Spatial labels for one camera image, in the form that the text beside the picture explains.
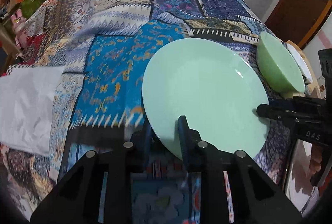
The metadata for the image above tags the right hand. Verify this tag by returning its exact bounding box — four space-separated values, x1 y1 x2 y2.
308 144 322 175

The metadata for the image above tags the brown wooden door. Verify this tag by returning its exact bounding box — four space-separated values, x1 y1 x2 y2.
265 0 331 48

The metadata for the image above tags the purple plate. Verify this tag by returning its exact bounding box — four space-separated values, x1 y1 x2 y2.
284 140 320 216

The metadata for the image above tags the patchwork patterned tablecloth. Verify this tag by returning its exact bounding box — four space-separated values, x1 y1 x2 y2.
0 0 294 224

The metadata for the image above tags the pink rabbit figurine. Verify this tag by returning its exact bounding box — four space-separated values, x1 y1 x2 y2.
11 8 26 44

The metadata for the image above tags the beige orange blanket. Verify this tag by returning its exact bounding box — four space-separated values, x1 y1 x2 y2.
286 40 322 99

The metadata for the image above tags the white spotted bowl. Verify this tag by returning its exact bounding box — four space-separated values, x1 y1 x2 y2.
286 43 313 84

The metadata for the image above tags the white crumpled cloth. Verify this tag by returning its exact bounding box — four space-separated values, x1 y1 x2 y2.
1 66 63 156

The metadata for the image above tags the mint green bowl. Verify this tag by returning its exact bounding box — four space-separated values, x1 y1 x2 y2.
256 31 305 94

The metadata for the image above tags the mint green plate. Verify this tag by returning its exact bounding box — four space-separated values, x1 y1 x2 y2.
142 39 270 157

